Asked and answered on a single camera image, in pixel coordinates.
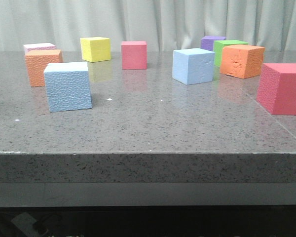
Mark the smooth blue foam cube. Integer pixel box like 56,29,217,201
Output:
172,48,215,85

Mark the green foam cube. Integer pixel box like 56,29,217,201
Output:
213,39,249,67

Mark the yellow foam cube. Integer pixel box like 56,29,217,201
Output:
80,37,111,63

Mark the small red foam cube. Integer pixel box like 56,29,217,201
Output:
121,41,147,70

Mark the textured blue foam cube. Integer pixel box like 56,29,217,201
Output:
44,62,92,112

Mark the dented orange foam cube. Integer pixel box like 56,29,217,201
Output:
220,44,265,79

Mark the purple foam cube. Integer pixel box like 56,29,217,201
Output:
200,36,226,51

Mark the large red foam cube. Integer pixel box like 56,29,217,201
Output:
257,63,296,116

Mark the textured orange foam cube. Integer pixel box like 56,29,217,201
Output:
25,49,63,87

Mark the grey curtain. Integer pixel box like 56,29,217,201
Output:
0,0,296,51

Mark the pink foam cube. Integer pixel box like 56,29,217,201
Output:
23,43,57,54

